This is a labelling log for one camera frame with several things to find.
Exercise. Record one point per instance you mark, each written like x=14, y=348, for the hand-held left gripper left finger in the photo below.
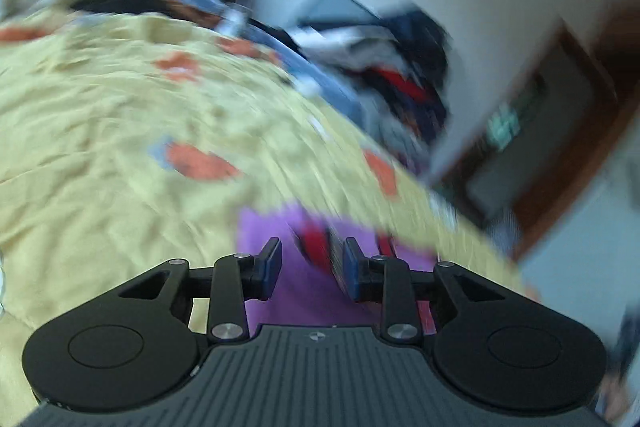
x=272, y=263

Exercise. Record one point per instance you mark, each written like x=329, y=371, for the yellow carrot print quilt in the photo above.
x=100, y=147

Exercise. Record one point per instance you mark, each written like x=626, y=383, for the brown wooden door frame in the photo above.
x=575, y=147

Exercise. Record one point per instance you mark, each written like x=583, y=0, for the pile of clothes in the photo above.
x=395, y=77

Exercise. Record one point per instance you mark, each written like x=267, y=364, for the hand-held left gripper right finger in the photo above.
x=352, y=272

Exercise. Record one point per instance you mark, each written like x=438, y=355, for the purple knit sweater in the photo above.
x=305, y=297

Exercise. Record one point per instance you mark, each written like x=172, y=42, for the blue quilted blanket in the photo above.
x=330, y=82

